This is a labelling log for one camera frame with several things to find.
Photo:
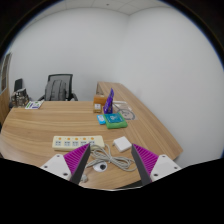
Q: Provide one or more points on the wooden shelf unit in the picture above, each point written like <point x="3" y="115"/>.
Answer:
<point x="4" y="76"/>

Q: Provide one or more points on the black box with items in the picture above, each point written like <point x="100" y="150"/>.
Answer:
<point x="20" y="97"/>

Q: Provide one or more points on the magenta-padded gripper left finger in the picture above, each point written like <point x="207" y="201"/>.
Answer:
<point x="60" y="165"/>

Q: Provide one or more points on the black mesh office chair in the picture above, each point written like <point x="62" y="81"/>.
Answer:
<point x="68" y="77"/>

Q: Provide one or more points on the purple standing pouch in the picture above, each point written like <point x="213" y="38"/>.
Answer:
<point x="109" y="101"/>

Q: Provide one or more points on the white charger block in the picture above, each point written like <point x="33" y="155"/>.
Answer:
<point x="122" y="144"/>

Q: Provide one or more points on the small blue pack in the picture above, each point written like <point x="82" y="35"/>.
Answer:
<point x="101" y="119"/>

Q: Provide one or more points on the clear plastic bag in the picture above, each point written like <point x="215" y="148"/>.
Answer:
<point x="128" y="113"/>

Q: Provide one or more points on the grey backpack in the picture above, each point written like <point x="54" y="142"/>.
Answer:
<point x="55" y="90"/>

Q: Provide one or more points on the small white round disc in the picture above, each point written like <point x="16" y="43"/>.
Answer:
<point x="99" y="166"/>

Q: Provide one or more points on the cream power strip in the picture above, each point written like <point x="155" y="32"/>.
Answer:
<point x="71" y="141"/>

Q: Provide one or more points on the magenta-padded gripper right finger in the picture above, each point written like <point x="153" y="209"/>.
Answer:
<point x="160" y="165"/>

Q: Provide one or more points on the white green leaflet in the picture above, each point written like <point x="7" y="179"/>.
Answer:
<point x="34" y="104"/>

